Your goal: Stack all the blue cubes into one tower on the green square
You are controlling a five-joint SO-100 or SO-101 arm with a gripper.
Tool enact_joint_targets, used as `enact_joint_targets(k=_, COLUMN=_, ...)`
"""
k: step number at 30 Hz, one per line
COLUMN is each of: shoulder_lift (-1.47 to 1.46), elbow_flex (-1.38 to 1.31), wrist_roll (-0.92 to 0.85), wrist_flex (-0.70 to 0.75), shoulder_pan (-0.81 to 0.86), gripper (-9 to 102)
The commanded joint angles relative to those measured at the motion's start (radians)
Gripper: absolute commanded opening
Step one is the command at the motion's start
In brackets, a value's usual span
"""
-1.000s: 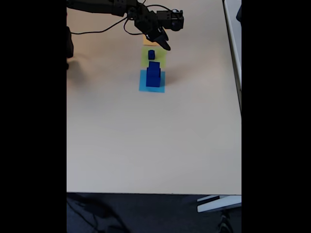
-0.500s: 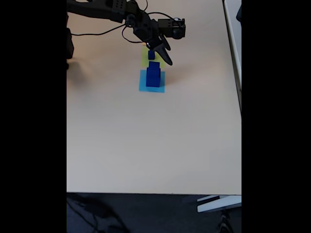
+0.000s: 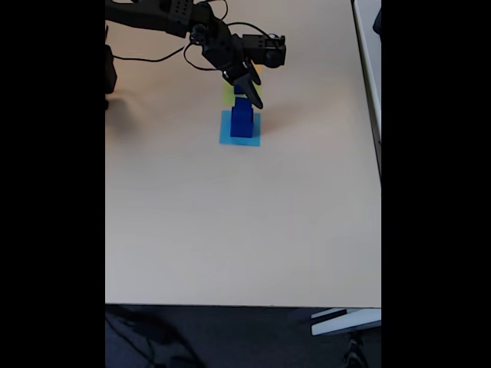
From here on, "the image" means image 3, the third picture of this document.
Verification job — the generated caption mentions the medium blue cube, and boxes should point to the medium blue cube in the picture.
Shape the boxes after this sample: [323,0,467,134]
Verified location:
[234,97,254,120]

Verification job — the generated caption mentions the green paper square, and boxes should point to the green paper square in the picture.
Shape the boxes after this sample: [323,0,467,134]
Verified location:
[222,82,264,107]

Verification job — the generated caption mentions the light blue paper square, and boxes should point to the light blue paper square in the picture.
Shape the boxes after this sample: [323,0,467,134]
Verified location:
[219,110,261,148]

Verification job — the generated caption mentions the large blue cube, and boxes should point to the large blue cube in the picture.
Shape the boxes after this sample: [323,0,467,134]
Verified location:
[230,108,255,138]

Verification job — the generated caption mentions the white neighbouring desk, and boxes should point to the white neighbouring desk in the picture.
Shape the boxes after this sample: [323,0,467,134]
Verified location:
[351,0,382,185]

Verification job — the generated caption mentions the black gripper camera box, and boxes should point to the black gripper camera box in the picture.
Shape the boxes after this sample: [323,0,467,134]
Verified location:
[241,33,287,69]

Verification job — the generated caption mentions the black floor cables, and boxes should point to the black floor cables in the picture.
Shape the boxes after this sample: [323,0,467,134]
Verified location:
[105,308,200,368]

